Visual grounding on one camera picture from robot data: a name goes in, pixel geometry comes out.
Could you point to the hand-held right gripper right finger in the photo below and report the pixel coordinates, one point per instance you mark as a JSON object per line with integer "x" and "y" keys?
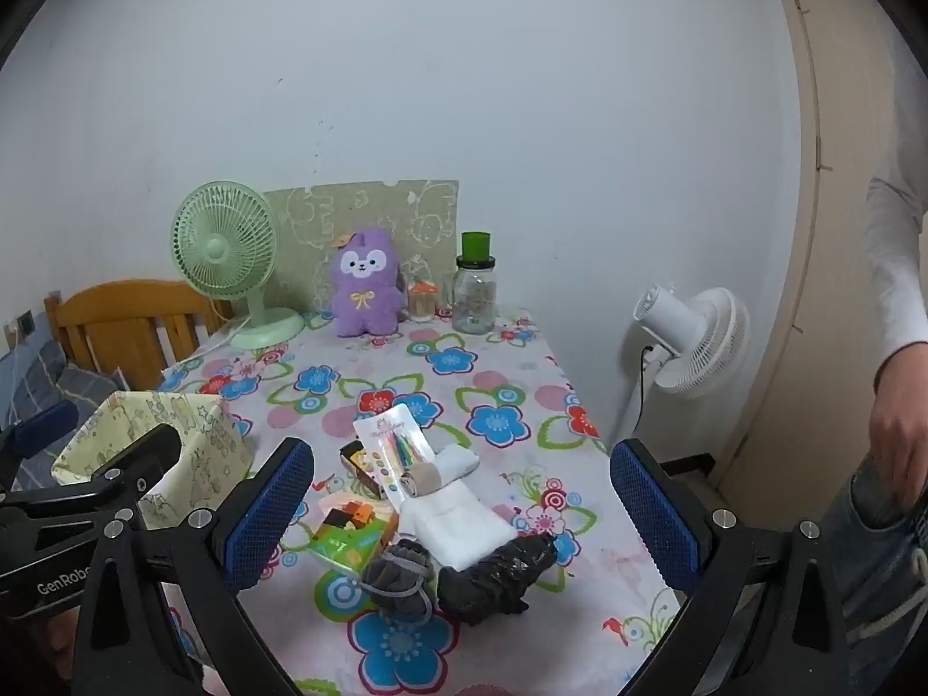
{"x": 652, "y": 522}

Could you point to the black plastic bag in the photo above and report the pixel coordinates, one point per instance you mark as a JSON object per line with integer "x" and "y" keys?
{"x": 486, "y": 580}

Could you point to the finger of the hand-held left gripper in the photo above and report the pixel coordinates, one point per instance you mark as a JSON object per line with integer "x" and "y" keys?
{"x": 149, "y": 453}
{"x": 43, "y": 424}

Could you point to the blue plaid pillow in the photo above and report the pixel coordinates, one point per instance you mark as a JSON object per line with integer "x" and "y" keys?
{"x": 43, "y": 377}

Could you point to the grey socks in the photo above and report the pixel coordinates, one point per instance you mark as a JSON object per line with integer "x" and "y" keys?
{"x": 399, "y": 573}

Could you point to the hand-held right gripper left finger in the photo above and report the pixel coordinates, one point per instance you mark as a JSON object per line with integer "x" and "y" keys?
{"x": 268, "y": 515}

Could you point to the white standing fan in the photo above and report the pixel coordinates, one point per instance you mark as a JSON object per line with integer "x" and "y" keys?
{"x": 707, "y": 348}

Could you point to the beige sock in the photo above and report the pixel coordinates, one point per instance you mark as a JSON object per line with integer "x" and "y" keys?
{"x": 419, "y": 482}

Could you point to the cartoon printed card box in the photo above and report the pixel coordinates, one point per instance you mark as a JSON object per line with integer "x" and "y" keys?
{"x": 360, "y": 460}

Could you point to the green desk fan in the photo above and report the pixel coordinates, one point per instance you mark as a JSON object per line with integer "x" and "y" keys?
{"x": 217, "y": 246}

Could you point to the glass mug jar green lid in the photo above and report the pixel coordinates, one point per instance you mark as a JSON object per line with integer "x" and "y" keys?
{"x": 475, "y": 304}

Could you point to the floral tablecloth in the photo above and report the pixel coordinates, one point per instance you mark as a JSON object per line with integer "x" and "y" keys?
{"x": 464, "y": 377}

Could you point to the yellow fabric storage box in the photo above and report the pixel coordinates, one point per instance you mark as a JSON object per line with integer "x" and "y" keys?
{"x": 210, "y": 449}

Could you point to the green patterned board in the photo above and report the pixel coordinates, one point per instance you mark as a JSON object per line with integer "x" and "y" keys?
{"x": 391, "y": 210}

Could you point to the wooden bed headboard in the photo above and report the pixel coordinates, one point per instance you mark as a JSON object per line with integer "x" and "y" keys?
{"x": 123, "y": 312}

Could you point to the purple plush toy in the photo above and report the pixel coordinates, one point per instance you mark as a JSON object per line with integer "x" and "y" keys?
{"x": 366, "y": 297}

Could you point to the small white packet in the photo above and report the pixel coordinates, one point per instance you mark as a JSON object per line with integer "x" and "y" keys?
{"x": 460, "y": 460}

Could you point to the pack of coloured pens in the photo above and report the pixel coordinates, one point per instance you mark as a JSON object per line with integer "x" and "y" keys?
{"x": 395, "y": 435}

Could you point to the green packet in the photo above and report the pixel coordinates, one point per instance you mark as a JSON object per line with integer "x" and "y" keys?
{"x": 348, "y": 551}

